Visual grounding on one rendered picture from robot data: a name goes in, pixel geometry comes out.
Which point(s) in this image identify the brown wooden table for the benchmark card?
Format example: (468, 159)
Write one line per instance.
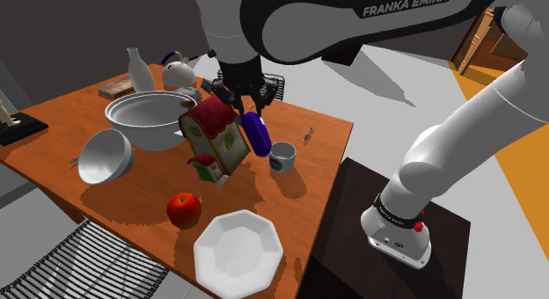
(64, 113)

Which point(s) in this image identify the toy house with red roof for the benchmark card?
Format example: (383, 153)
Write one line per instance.
(214, 135)

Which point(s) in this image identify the small colourful toy house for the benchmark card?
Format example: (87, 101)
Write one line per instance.
(208, 167)

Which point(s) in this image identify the small white bowl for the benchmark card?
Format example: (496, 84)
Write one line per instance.
(103, 158)

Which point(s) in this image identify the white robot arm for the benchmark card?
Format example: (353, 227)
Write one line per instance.
(467, 118)

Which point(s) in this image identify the red apple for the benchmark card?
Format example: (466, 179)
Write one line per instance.
(183, 210)

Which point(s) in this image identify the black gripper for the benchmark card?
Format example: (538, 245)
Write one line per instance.
(240, 75)

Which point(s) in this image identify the dark robot stand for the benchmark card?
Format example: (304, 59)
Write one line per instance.
(343, 229)

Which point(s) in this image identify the brown book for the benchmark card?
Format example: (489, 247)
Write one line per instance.
(116, 88)

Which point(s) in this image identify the white mug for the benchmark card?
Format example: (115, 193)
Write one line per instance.
(283, 158)

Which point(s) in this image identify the white vase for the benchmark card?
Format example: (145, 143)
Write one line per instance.
(139, 75)

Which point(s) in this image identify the white octagonal plate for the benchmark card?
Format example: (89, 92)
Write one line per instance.
(238, 253)

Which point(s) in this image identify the pale figure on black base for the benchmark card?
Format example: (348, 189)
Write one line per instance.
(17, 124)

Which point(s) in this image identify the small colourful box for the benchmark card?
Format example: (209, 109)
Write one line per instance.
(188, 93)

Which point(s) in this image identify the large white bowl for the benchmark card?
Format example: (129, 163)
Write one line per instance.
(146, 118)

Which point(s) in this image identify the brown wooden cabinet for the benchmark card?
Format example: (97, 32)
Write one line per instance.
(476, 45)

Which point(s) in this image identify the blue capsule-shaped object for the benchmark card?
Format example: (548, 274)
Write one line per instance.
(257, 135)

